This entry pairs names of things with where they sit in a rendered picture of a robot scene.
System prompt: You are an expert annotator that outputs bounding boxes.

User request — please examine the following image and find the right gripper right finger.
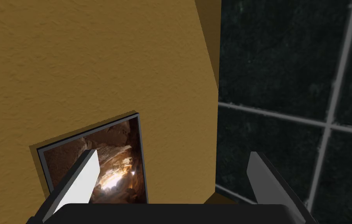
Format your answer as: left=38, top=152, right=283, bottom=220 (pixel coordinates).
left=246, top=151, right=317, bottom=224

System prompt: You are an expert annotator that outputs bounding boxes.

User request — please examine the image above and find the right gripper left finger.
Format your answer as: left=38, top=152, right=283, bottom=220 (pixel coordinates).
left=26, top=149, right=101, bottom=224

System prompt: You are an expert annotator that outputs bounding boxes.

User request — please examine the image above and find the framed brown cave picture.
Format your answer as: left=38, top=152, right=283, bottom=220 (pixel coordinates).
left=37, top=113, right=148, bottom=204

